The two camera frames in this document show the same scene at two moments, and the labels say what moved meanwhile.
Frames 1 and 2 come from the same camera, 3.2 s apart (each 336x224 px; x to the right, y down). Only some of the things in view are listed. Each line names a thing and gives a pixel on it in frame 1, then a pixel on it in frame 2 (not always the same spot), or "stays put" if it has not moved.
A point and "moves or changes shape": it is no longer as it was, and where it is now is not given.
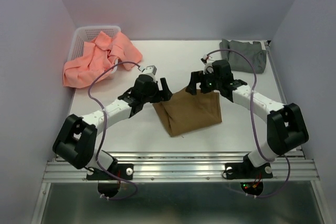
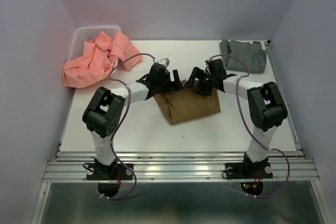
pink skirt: (98, 56) stays put
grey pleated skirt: (254, 52) stays put
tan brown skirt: (184, 113) moves or changes shape
